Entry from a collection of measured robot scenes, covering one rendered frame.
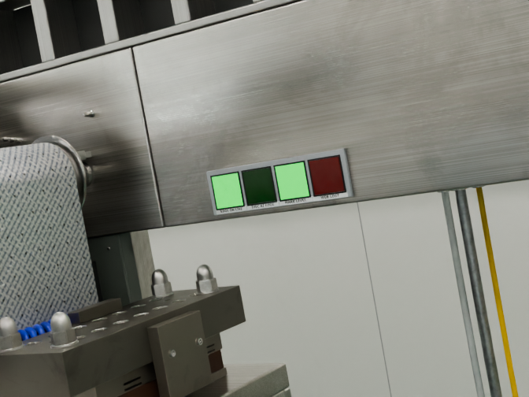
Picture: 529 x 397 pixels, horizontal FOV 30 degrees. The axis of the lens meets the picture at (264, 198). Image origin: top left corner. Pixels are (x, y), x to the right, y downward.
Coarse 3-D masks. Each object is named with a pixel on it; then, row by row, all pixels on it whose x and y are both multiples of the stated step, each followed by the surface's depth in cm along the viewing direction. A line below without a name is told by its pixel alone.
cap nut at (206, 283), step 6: (204, 264) 158; (198, 270) 157; (204, 270) 157; (210, 270) 157; (198, 276) 157; (204, 276) 156; (210, 276) 157; (198, 282) 156; (204, 282) 156; (210, 282) 156; (198, 288) 157; (204, 288) 156; (210, 288) 156; (216, 288) 158; (198, 294) 157
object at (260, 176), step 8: (248, 176) 150; (256, 176) 149; (264, 176) 148; (248, 184) 150; (256, 184) 150; (264, 184) 149; (248, 192) 150; (256, 192) 150; (264, 192) 149; (272, 192) 148; (248, 200) 151; (256, 200) 150; (264, 200) 149; (272, 200) 148
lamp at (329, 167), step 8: (320, 160) 143; (328, 160) 142; (336, 160) 141; (312, 168) 144; (320, 168) 143; (328, 168) 142; (336, 168) 141; (312, 176) 144; (320, 176) 143; (328, 176) 142; (336, 176) 142; (320, 184) 143; (328, 184) 143; (336, 184) 142; (320, 192) 143; (328, 192) 143
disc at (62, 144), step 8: (48, 136) 163; (56, 136) 162; (56, 144) 162; (64, 144) 161; (64, 152) 161; (72, 152) 160; (72, 160) 160; (80, 160) 160; (80, 168) 160; (80, 176) 160; (80, 184) 160; (80, 192) 160; (80, 200) 161
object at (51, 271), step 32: (0, 224) 146; (32, 224) 151; (64, 224) 156; (0, 256) 145; (32, 256) 150; (64, 256) 155; (0, 288) 144; (32, 288) 149; (64, 288) 154; (32, 320) 148
